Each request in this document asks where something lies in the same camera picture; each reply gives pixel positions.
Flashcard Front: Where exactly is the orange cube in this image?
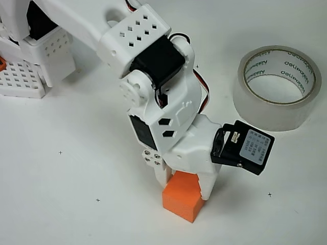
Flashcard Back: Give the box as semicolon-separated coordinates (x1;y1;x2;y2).
162;170;205;224

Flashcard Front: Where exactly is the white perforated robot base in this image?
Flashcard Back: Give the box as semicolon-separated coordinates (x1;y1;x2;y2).
0;60;47;100

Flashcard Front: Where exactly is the clear packing tape roll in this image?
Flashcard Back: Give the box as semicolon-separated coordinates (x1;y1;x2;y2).
233;45;322;132

